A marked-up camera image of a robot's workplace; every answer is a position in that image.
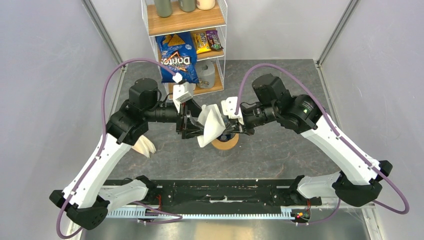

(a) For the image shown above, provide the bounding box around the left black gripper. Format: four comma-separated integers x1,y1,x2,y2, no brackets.
144,98,211,139

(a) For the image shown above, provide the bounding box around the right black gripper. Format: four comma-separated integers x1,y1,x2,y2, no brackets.
222,102,279,136

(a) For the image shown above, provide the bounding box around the single white coffee filter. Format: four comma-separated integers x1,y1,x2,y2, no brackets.
197,104,226,148

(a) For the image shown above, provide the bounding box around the round wooden dripper stand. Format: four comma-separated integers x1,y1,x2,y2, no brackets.
211,133,239,151

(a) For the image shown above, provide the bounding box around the clear glass cup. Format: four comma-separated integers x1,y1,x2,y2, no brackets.
215,149,233,158

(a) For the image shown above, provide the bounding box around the coffee filter paper pack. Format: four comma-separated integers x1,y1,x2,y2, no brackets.
132,135,157,158

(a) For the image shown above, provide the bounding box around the white wire shelf rack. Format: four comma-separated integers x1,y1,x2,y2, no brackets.
141,0,228,95

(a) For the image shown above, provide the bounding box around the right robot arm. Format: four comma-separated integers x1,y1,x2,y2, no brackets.
221,74,393,207

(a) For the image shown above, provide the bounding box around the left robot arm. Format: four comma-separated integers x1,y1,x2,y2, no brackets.
49,78,200,230

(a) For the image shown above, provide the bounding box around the blue Doritos chip bag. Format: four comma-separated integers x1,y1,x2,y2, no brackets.
155,31,199,84

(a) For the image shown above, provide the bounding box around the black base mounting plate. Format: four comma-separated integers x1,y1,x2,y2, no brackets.
141,179,322,215

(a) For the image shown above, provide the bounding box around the yellow candy bag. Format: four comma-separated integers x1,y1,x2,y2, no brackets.
192,32,212,55

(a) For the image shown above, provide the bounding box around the dark candy bag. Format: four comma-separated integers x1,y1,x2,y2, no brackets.
205,30,224,52

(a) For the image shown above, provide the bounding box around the cream lotion bottle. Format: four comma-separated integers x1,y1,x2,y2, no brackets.
196,0,216,11

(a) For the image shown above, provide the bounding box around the green pump bottle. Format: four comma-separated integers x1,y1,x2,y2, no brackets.
154,0,173,18

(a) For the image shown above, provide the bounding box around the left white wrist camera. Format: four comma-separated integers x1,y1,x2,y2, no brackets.
172,73,194,114

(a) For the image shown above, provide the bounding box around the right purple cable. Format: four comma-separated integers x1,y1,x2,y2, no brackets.
234,63,410,227

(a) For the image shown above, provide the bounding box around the purple cable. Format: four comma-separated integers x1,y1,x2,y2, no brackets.
55,58,184,240
234,63,410,227

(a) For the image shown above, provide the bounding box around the grey slotted cable duct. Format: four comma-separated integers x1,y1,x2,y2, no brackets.
106,205,307,221

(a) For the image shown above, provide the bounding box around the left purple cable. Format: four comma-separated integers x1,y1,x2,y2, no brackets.
55,58,184,240

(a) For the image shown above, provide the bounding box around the left aluminium frame post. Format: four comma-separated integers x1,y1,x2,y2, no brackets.
81,0,123,64

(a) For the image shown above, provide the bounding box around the aluminium frame post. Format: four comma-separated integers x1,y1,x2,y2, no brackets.
81,0,123,64
315,0,360,68

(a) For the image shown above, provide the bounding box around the right aluminium frame post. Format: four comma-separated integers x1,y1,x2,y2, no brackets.
315,0,360,68

